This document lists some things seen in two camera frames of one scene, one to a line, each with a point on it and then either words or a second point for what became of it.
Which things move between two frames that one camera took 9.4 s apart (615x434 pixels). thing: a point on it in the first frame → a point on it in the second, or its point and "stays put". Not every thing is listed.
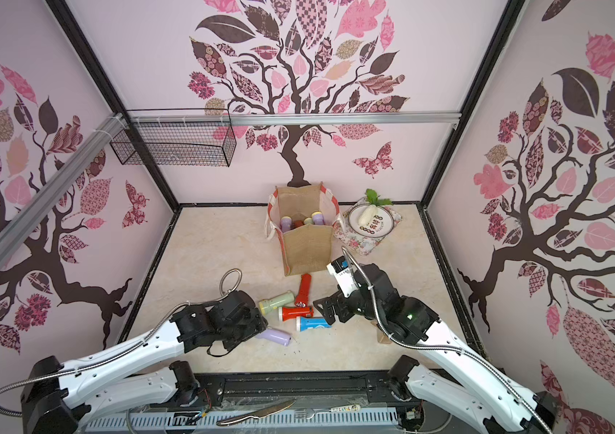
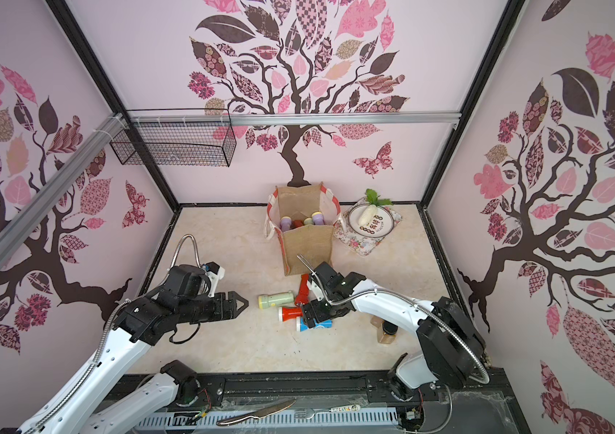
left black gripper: (254, 325) → (229, 306)
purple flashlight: (286, 223) stays put
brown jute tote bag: (308, 247) stays put
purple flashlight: (317, 218) stays put
